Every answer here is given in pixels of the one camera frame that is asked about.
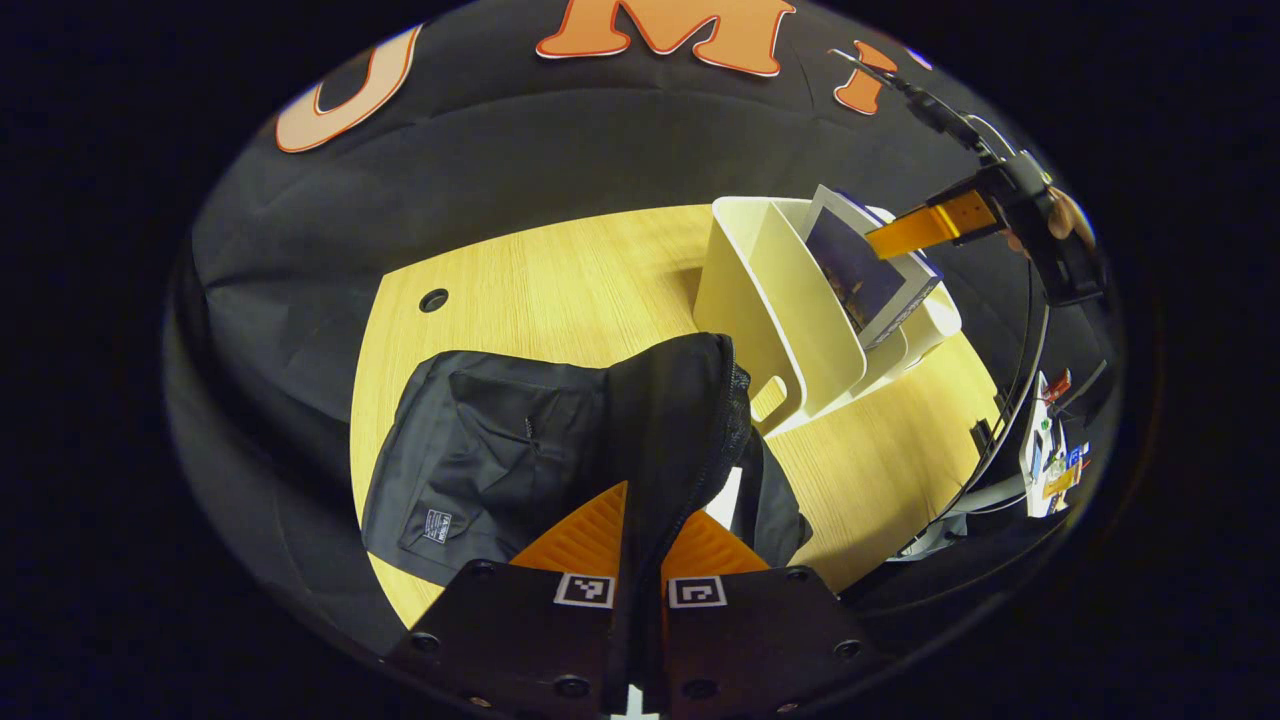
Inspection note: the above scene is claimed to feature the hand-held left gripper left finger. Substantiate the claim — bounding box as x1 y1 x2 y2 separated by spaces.
385 482 629 717

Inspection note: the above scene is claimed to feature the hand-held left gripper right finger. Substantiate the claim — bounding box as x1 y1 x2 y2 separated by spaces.
660 510 886 717

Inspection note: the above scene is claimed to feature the blue book with city photo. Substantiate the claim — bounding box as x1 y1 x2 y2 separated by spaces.
803 184 943 351

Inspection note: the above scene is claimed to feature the white book with dark photo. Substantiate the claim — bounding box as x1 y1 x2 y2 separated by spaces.
705 465 743 531

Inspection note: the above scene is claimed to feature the black schoolbag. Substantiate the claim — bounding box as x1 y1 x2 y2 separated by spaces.
360 332 813 591

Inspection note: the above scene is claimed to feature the white plastic bookshelf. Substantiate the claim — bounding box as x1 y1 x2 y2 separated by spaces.
692 196 963 438

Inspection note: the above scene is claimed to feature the white cluttered stand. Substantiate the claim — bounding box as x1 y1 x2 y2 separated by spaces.
1020 370 1091 518

